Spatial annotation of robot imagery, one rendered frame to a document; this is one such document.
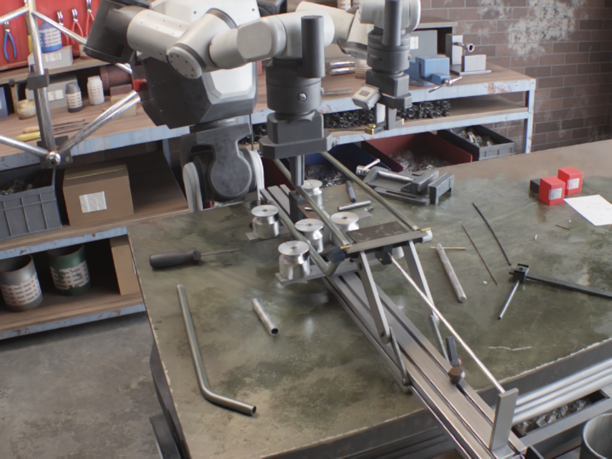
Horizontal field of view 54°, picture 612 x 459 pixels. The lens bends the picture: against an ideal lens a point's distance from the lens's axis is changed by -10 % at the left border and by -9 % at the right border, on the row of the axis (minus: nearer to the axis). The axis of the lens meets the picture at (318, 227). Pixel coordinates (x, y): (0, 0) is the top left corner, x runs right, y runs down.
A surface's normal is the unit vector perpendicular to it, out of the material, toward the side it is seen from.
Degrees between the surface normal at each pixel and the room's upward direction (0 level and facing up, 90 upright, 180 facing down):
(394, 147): 90
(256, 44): 90
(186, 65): 122
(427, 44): 90
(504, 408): 90
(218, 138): 73
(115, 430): 0
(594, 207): 0
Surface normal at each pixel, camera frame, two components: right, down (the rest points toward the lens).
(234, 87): 0.70, 0.02
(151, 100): -0.70, 0.24
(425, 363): -0.04, -0.90
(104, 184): 0.31, 0.48
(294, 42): 0.64, 0.33
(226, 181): 0.40, 0.11
